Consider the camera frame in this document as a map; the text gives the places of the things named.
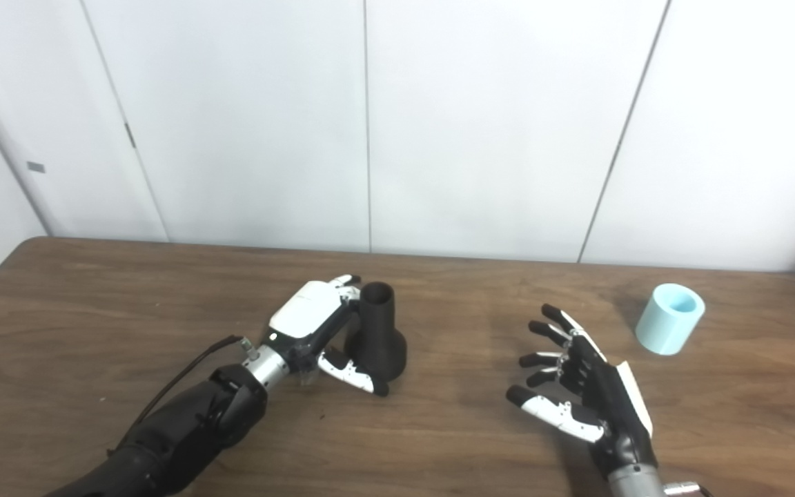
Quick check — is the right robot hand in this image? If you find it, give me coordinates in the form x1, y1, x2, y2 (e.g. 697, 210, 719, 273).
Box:
506, 304, 659, 480

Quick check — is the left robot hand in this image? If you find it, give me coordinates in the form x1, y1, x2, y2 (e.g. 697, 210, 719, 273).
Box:
268, 274, 390, 398

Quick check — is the black nozzle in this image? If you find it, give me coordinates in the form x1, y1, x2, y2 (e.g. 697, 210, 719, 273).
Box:
344, 282, 408, 387

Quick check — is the light-blue hose piece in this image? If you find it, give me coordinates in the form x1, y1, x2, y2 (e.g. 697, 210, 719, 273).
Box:
635, 283, 706, 356

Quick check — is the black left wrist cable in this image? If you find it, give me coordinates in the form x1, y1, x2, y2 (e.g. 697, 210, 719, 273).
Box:
106, 335, 260, 458

